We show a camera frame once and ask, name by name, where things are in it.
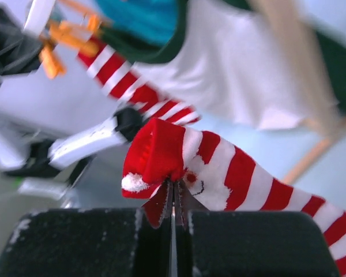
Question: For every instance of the red white striped sock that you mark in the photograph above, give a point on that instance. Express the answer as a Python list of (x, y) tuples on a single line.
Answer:
[(120, 82)]

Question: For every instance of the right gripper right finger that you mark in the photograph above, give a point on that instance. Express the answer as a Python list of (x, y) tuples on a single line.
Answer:
[(257, 243)]

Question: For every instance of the teal blue garment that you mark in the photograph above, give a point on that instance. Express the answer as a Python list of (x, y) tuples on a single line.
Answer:
[(154, 21)]

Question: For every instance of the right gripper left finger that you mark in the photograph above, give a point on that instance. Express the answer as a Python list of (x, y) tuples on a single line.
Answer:
[(92, 242)]

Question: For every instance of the red white santa sock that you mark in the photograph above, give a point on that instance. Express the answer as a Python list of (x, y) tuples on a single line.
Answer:
[(222, 177)]

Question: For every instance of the wooden clothes rack frame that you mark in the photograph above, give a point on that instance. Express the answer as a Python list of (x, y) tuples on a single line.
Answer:
[(300, 45)]

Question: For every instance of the green and white garment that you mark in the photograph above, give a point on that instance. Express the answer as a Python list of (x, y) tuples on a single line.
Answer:
[(224, 59)]

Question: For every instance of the white plastic clip hanger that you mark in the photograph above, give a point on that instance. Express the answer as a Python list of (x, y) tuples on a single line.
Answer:
[(38, 16)]

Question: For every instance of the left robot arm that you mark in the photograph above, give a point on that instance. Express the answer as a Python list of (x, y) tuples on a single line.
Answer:
[(33, 159)]

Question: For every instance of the orange clothes peg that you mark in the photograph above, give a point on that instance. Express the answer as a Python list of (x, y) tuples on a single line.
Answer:
[(51, 63), (67, 33)]

